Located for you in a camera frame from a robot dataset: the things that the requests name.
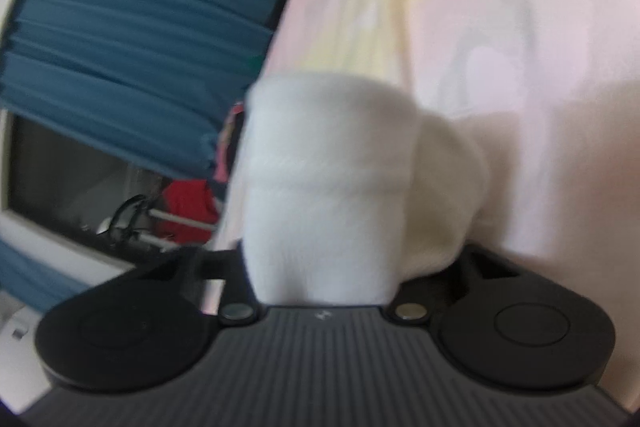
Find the blue curtain right panel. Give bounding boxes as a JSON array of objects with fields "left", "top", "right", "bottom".
[{"left": 1, "top": 0, "right": 278, "bottom": 179}]

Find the blue curtain panel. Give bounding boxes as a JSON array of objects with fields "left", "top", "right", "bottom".
[
  {"left": 0, "top": 242, "right": 90, "bottom": 313},
  {"left": 1, "top": 0, "right": 278, "bottom": 179}
]

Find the pink garment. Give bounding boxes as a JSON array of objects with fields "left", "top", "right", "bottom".
[{"left": 214, "top": 102, "right": 245, "bottom": 184}]

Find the red garment on rack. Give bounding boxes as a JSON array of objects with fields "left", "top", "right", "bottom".
[{"left": 156, "top": 180, "right": 219, "bottom": 244}]

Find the white sweatshirt with striped trim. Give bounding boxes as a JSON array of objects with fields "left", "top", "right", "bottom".
[{"left": 236, "top": 74, "right": 488, "bottom": 306}]

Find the dark window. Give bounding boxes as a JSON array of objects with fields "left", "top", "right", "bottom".
[{"left": 2, "top": 114, "right": 166, "bottom": 265}]

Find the blue curtain left panel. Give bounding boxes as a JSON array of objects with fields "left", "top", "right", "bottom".
[{"left": 0, "top": 242, "right": 90, "bottom": 313}]

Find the pastel tie-dye bed sheet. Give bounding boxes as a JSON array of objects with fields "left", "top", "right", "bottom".
[{"left": 209, "top": 0, "right": 640, "bottom": 398}]

